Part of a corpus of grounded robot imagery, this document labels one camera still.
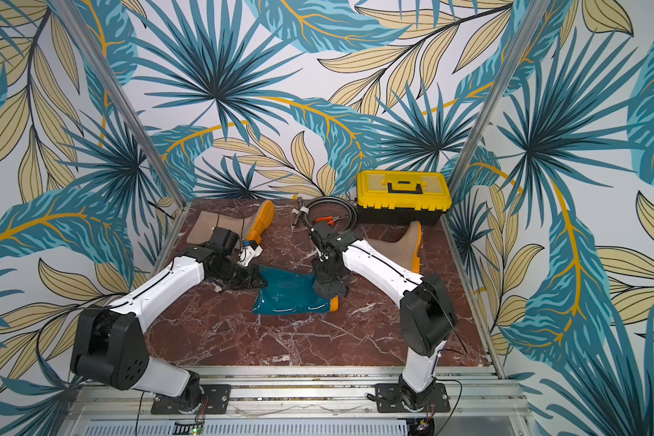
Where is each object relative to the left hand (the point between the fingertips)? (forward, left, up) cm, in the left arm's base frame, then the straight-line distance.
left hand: (263, 287), depth 82 cm
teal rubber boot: (-1, -8, -3) cm, 8 cm away
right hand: (+5, -19, -1) cm, 19 cm away
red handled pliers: (+37, -20, -11) cm, 43 cm away
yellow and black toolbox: (+37, -46, +3) cm, 58 cm away
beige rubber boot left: (+30, +11, -9) cm, 33 cm away
